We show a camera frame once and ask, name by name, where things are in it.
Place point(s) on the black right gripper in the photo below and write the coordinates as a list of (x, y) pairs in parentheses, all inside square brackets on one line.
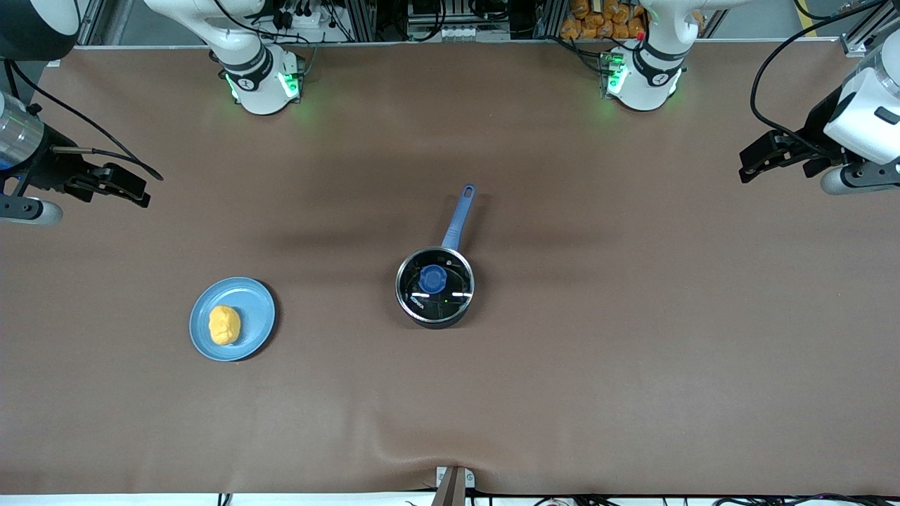
[(49, 170)]

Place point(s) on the yellow potato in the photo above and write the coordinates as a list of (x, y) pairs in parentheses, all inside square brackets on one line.
[(225, 325)]

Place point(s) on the orange packaged snacks pile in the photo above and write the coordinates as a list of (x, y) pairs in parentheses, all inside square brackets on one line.
[(598, 21)]

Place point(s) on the aluminium equipment rack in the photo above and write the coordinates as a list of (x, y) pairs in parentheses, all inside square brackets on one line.
[(365, 17)]

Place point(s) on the aluminium frame profile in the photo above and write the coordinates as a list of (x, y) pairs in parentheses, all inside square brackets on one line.
[(105, 21), (868, 31)]

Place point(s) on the blue round plate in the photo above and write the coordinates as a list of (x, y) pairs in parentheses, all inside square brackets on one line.
[(256, 309)]

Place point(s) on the white power strip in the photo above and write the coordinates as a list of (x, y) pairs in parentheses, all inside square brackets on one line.
[(299, 17)]

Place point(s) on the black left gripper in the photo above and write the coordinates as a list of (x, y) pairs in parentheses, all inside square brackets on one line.
[(814, 131)]

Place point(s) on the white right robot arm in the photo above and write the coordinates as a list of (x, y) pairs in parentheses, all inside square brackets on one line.
[(264, 98)]

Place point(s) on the brown table cover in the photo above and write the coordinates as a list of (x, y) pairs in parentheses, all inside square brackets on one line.
[(633, 351)]

